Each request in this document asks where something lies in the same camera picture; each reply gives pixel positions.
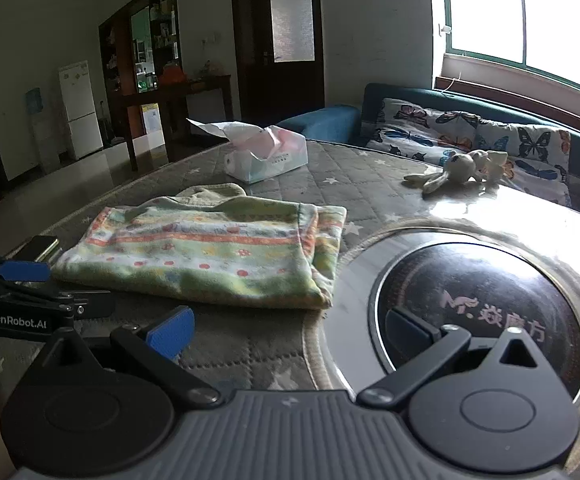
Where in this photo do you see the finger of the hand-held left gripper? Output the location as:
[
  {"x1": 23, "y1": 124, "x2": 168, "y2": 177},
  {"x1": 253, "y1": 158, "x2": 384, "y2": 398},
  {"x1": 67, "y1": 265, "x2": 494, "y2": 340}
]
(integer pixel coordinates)
[
  {"x1": 0, "y1": 259, "x2": 52, "y2": 283},
  {"x1": 17, "y1": 235, "x2": 62, "y2": 264}
]

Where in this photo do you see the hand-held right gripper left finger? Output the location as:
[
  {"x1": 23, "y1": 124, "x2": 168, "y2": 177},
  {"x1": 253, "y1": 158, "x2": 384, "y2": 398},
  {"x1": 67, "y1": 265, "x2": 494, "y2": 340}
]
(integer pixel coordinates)
[{"x1": 15, "y1": 305, "x2": 223, "y2": 408}]

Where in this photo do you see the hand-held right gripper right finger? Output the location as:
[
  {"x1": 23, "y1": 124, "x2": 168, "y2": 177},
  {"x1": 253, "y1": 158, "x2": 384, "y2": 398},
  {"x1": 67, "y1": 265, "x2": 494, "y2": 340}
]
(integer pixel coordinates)
[{"x1": 357, "y1": 306, "x2": 573, "y2": 408}]

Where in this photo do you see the patterned children's jacket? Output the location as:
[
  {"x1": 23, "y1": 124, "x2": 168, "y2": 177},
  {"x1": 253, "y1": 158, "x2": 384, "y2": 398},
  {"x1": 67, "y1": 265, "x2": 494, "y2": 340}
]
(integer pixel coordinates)
[{"x1": 50, "y1": 184, "x2": 348, "y2": 310}]

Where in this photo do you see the built-in round induction cooker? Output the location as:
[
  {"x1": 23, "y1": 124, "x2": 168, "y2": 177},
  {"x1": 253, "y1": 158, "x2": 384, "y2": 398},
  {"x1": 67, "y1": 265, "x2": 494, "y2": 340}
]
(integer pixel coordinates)
[{"x1": 320, "y1": 220, "x2": 580, "y2": 411}]

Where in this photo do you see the water dispenser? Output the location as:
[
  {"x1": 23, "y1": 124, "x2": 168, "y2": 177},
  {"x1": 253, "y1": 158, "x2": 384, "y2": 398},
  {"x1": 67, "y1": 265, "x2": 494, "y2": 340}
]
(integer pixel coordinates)
[{"x1": 24, "y1": 87, "x2": 63, "y2": 173}]

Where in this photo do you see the white refrigerator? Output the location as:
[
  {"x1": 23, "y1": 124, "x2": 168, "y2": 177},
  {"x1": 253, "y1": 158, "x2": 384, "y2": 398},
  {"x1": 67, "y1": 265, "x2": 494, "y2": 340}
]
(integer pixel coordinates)
[{"x1": 58, "y1": 60, "x2": 104, "y2": 161}]

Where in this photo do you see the white plush bunny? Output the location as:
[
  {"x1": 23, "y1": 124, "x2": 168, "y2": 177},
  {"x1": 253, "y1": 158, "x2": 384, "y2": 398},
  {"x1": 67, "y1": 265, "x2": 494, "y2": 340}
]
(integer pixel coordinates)
[{"x1": 404, "y1": 149, "x2": 509, "y2": 195}]

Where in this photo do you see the butterfly print pillow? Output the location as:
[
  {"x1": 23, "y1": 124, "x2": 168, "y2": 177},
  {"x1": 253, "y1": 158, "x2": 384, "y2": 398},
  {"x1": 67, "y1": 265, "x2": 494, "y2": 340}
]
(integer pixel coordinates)
[
  {"x1": 370, "y1": 97, "x2": 480, "y2": 161},
  {"x1": 474, "y1": 122, "x2": 573, "y2": 206}
]

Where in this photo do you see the tissue pack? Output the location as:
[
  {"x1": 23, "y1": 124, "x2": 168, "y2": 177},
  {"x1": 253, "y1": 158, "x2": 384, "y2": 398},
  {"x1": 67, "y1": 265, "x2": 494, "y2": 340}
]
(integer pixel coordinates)
[{"x1": 186, "y1": 117, "x2": 309, "y2": 184}]

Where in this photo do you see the orange bag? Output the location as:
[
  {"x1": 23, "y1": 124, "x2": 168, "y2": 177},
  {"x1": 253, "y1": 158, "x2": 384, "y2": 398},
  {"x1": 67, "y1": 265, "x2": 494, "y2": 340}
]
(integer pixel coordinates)
[{"x1": 157, "y1": 62, "x2": 187, "y2": 86}]

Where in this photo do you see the dark wooden console table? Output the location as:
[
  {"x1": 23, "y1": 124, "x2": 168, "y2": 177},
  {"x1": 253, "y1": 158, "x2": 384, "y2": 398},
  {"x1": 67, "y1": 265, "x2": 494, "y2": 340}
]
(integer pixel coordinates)
[{"x1": 107, "y1": 74, "x2": 233, "y2": 171}]

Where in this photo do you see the dark wooden shelf cabinet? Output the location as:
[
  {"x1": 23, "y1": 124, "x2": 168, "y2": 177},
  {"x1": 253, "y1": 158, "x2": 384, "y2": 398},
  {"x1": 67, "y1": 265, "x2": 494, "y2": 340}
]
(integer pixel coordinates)
[{"x1": 98, "y1": 0, "x2": 178, "y2": 141}]

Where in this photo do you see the teal sofa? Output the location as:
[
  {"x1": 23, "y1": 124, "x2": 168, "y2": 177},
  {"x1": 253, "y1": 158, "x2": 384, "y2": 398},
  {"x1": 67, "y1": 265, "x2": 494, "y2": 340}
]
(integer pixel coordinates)
[{"x1": 276, "y1": 82, "x2": 580, "y2": 221}]

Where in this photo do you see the wooden window ledge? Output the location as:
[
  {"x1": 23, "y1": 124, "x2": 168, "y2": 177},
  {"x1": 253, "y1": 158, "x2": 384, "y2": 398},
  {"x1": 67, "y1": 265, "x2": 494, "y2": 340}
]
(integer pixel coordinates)
[{"x1": 434, "y1": 76, "x2": 580, "y2": 142}]

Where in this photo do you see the dark door with frosted glass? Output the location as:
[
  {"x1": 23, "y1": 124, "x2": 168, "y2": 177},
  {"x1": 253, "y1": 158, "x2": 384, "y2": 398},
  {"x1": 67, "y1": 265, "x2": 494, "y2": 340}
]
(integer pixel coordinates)
[{"x1": 230, "y1": 0, "x2": 325, "y2": 128}]

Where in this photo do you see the green framed window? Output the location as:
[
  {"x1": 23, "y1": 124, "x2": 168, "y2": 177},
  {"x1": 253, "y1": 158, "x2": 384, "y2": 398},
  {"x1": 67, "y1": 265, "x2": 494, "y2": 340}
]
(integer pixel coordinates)
[{"x1": 430, "y1": 0, "x2": 580, "y2": 103}]

